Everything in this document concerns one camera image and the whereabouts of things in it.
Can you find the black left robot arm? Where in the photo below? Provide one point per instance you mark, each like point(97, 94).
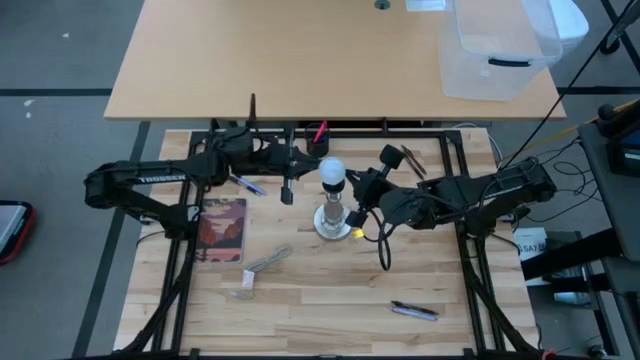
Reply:
point(150, 178)

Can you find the black pen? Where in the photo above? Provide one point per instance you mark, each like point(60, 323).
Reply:
point(415, 308)

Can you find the silver blue pen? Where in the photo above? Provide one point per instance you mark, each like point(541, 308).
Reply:
point(415, 314)

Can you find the clear plastic storage bin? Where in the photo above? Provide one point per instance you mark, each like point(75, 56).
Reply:
point(495, 75)

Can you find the dark slim pen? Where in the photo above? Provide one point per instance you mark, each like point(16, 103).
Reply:
point(417, 172)
point(417, 164)

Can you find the black pen cup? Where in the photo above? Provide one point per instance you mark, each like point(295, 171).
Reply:
point(317, 149)

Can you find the white paper sheet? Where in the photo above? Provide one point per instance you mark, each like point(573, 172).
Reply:
point(425, 4)

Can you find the sunset print mat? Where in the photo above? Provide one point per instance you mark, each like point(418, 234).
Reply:
point(220, 230)

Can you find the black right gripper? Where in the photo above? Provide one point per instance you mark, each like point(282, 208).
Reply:
point(375, 192)

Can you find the grey desk grommet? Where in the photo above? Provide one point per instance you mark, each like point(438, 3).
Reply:
point(382, 4)

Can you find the black side cart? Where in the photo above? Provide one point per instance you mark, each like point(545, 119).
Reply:
point(615, 200)

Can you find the silver metal lamp base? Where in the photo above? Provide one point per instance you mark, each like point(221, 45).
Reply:
point(332, 220)

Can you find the white lightbulb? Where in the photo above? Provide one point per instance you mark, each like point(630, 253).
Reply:
point(332, 170)

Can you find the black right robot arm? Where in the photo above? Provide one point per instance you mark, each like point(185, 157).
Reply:
point(475, 195)

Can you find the white labelled box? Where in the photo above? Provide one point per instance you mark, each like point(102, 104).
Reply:
point(530, 245)

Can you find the red black case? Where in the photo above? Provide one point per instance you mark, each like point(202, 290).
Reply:
point(15, 230)

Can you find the pink marker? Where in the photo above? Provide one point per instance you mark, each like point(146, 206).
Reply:
point(320, 131)

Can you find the tan wooden desk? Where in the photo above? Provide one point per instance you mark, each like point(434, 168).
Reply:
point(300, 60)

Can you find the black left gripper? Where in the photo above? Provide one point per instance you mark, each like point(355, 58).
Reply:
point(270, 159)

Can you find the black aluminium frame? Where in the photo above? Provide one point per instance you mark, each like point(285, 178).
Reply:
point(425, 134)

